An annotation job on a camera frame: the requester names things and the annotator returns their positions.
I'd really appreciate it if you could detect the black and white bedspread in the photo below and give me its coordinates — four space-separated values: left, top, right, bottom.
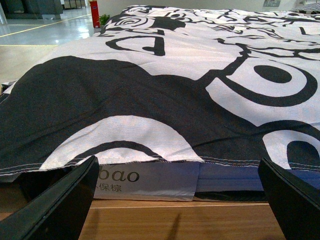
0 5 320 176

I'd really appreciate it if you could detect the mattress with label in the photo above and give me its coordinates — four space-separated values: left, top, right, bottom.
94 162 265 202

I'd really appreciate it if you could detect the wooden bed frame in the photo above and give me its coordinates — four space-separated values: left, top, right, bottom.
0 184 287 240

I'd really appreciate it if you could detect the small floor plant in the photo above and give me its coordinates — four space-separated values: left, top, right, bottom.
99 14 110 27

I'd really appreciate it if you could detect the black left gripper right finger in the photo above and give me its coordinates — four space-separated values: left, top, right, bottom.
258 158 320 240

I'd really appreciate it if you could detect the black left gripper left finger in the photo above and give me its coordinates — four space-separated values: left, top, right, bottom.
0 156 100 240

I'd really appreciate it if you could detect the red fire extinguisher box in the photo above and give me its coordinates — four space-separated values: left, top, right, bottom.
89 0 100 29

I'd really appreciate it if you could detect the checkered pillow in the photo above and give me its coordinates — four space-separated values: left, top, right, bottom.
290 3 320 15

